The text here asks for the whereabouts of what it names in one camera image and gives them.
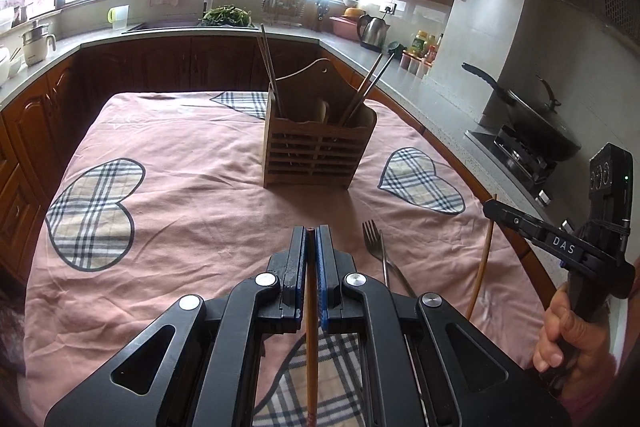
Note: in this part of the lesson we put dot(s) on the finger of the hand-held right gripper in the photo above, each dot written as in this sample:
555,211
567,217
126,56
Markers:
517,223

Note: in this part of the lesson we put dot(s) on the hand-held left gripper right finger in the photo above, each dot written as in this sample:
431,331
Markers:
324,267

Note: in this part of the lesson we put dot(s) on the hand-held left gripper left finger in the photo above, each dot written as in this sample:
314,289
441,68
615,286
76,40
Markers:
300,267

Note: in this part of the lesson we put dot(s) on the slim steel fork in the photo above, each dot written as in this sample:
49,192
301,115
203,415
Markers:
372,239

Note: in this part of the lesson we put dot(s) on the wooden chopstick with floral end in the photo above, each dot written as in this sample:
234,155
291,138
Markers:
267,67
311,357
482,277
272,69

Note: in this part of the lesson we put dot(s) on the wooden slatted utensil holder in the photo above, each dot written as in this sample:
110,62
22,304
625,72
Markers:
310,157

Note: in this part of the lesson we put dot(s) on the person's right forearm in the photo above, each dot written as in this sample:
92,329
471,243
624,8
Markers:
600,387

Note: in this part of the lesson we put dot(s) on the person's right hand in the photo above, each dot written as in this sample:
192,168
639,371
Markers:
560,332

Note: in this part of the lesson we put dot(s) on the gas stove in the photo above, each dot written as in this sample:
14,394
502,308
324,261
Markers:
520,157

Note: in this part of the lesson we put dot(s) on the black wok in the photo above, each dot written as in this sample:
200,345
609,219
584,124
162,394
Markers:
540,127

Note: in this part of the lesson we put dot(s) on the pink tablecloth with plaid hearts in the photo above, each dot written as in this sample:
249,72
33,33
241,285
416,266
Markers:
200,217

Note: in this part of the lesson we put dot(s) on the grey kitchen countertop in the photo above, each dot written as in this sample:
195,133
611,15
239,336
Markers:
440,107

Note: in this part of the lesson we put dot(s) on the white spice jar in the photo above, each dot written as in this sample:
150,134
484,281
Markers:
405,63
414,66

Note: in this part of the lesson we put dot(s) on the yellow capped sauce jar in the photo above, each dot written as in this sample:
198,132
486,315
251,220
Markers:
422,43

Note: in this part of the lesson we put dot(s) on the steel electric kettle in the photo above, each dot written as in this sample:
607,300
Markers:
374,32

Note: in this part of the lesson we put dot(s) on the pink plastic basin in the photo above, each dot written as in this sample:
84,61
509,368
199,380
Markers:
342,28

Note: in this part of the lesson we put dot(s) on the scissors holder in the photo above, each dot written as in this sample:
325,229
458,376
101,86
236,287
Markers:
322,14

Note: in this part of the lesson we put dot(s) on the yellow lid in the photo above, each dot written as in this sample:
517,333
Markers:
352,12

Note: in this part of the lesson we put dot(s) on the green leafy vegetables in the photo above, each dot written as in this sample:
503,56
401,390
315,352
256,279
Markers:
225,15

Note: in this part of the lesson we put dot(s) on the kitchen sink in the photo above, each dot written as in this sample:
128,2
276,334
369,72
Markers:
165,26

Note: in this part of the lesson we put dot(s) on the white electric cooking pot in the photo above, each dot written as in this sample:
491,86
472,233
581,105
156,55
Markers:
37,47

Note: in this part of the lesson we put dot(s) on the white bowl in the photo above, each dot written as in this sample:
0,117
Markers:
11,67

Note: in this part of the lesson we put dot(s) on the small wall power outlet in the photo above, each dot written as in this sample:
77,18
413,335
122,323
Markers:
388,7

